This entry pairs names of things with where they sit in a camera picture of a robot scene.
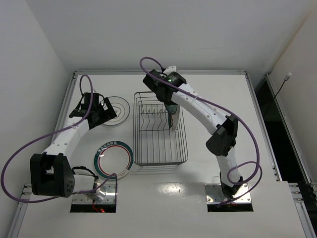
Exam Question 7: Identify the green red rim plate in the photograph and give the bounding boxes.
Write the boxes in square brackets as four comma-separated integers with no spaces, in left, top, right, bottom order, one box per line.
[168,105,181,132]
[94,141,134,179]

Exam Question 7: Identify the small blue patterned plate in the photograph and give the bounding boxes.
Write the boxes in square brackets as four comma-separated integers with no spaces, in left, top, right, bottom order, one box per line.
[166,105,178,120]

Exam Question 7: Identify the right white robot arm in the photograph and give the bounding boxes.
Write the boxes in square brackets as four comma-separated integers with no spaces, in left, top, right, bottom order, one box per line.
[143,70,243,199]

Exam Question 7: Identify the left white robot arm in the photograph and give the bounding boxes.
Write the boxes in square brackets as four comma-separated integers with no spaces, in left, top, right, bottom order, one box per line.
[30,93,117,198]

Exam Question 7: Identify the white plate thin green rings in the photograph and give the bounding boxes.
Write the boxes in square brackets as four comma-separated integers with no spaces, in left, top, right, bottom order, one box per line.
[101,96,131,127]

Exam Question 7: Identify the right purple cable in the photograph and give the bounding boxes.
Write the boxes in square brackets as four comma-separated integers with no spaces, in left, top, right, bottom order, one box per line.
[139,57,263,208]

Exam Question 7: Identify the purple cable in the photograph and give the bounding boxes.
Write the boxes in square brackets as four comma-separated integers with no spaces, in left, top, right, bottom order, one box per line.
[139,57,263,208]
[0,74,118,203]

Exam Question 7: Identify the grey wire dish rack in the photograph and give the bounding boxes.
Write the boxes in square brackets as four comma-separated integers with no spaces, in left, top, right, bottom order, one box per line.
[133,91,188,167]

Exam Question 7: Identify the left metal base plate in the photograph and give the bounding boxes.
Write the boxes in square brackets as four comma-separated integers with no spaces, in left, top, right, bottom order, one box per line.
[72,183,117,205]

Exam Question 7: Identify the metal base plate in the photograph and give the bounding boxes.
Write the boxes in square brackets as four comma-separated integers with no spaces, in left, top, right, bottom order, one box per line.
[205,183,252,205]
[72,183,117,205]

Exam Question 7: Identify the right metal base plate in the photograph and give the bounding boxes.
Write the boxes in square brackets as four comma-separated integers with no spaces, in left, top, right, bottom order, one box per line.
[205,183,252,205]

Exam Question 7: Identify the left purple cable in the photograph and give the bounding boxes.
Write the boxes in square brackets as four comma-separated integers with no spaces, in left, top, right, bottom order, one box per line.
[0,74,118,203]

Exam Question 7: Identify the black wall cable white plug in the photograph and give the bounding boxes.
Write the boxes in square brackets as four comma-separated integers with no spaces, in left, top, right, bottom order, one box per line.
[263,72,292,118]

